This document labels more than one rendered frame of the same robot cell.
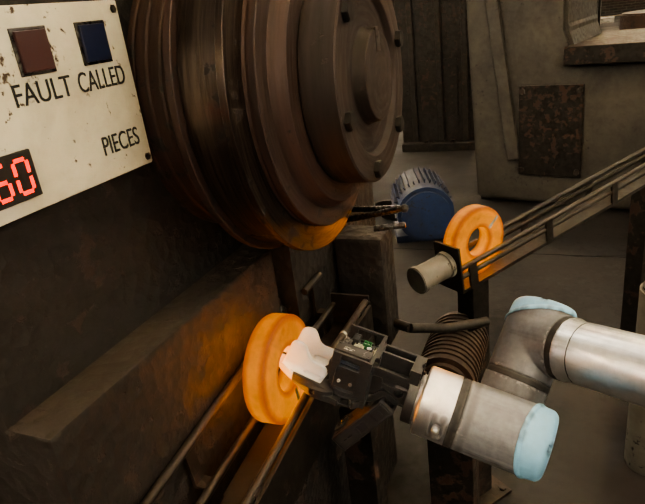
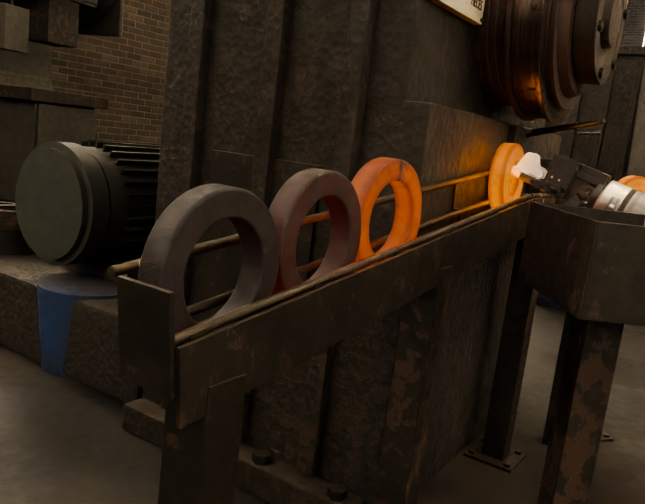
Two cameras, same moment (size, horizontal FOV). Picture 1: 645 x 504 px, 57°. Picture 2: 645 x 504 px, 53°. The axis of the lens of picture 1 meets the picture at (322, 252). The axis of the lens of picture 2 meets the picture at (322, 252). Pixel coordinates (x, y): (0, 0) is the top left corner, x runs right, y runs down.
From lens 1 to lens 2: 93 cm
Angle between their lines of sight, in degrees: 14
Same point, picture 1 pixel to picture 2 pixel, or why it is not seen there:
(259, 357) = (506, 153)
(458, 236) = not seen: hidden behind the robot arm
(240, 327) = (487, 150)
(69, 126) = not seen: outside the picture
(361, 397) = (565, 187)
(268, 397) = (504, 178)
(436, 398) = (615, 189)
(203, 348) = (474, 138)
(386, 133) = (606, 64)
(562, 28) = not seen: outside the picture
